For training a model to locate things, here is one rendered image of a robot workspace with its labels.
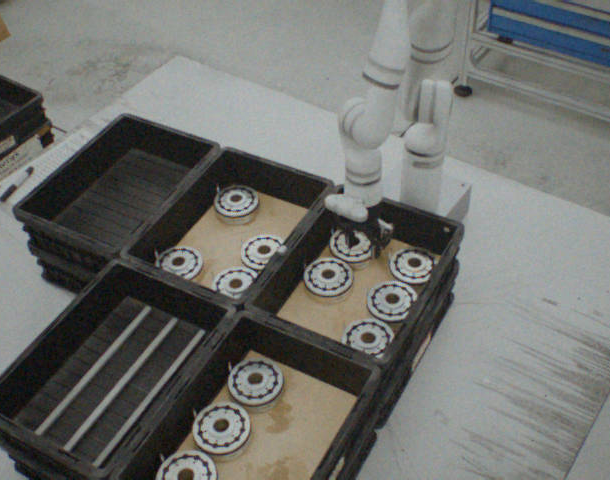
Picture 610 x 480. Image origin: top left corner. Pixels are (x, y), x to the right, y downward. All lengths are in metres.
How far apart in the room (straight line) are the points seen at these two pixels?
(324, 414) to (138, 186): 0.78
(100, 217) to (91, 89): 2.02
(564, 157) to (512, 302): 1.60
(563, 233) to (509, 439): 0.60
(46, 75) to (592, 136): 2.52
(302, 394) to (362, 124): 0.51
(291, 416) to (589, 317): 0.72
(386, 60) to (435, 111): 0.31
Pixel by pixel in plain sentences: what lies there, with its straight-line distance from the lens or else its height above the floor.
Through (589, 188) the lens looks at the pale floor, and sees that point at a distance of 3.22.
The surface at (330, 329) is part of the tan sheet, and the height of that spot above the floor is 0.83.
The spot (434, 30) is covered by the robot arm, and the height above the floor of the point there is 1.33.
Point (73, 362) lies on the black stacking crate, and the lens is 1.61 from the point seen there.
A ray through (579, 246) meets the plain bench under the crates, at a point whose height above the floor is 0.70.
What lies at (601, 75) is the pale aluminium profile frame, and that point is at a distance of 3.31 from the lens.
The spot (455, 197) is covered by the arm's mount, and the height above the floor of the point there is 0.79.
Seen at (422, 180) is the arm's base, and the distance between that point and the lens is 1.77.
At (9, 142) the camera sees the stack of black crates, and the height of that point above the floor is 0.51.
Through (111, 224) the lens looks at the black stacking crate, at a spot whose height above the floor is 0.83.
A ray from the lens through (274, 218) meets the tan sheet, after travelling 1.79.
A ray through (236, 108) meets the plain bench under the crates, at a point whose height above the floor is 0.70.
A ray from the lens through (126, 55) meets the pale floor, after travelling 4.05.
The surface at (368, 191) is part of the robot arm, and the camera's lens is 1.50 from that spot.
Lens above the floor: 2.06
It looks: 45 degrees down
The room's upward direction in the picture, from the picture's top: 4 degrees counter-clockwise
